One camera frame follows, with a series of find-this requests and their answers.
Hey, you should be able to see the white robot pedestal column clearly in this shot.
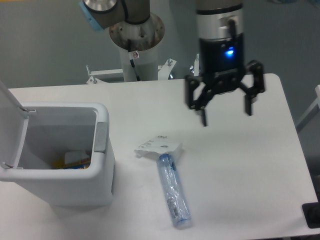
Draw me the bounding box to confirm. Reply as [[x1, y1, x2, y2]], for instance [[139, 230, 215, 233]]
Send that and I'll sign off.
[[118, 46, 158, 82]]

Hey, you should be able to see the white stand at right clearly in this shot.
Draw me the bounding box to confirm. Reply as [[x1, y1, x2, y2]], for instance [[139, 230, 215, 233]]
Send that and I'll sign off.
[[295, 85, 320, 133]]

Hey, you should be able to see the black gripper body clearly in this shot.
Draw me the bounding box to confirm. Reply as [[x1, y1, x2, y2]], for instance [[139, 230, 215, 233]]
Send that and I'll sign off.
[[199, 33, 246, 94]]

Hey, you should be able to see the black clamp at table edge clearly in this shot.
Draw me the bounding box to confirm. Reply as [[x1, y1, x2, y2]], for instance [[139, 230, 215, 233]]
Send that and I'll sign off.
[[302, 202, 320, 229]]

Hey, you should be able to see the black cable on pedestal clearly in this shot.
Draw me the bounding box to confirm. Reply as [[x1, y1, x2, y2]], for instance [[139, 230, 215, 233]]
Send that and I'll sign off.
[[127, 38, 141, 82]]

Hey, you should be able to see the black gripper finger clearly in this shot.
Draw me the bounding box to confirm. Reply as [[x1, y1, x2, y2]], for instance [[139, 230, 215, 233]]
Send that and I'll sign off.
[[239, 60, 265, 116], [184, 74, 221, 128]]

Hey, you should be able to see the clear crushed plastic bottle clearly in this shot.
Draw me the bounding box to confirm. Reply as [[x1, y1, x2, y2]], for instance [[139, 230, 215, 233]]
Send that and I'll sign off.
[[156, 153, 192, 228]]

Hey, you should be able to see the yellow blue trash in bin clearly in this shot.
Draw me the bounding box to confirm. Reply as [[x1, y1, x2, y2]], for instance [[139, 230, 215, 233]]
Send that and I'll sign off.
[[51, 150, 91, 170]]

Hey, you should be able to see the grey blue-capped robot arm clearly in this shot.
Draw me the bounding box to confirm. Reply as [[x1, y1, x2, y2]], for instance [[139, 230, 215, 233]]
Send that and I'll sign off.
[[79, 0, 265, 126]]

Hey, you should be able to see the crumpled white paper wrapper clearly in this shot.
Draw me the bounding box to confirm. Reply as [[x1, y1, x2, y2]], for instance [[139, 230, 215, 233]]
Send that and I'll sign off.
[[134, 135, 183, 161]]

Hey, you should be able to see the white metal base frame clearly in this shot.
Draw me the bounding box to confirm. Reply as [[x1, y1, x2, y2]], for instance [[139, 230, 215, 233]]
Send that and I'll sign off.
[[85, 53, 202, 85]]

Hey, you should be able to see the white plastic trash can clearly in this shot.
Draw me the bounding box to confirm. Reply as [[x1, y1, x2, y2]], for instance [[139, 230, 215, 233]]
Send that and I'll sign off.
[[0, 84, 115, 206]]

